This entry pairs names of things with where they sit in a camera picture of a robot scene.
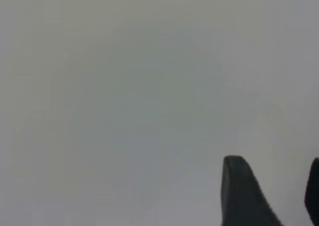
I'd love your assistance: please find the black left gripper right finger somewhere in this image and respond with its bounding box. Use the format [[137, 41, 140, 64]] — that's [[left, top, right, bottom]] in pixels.
[[304, 157, 319, 226]]

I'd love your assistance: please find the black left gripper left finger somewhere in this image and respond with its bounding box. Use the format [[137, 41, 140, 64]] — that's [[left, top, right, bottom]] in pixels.
[[220, 155, 285, 226]]

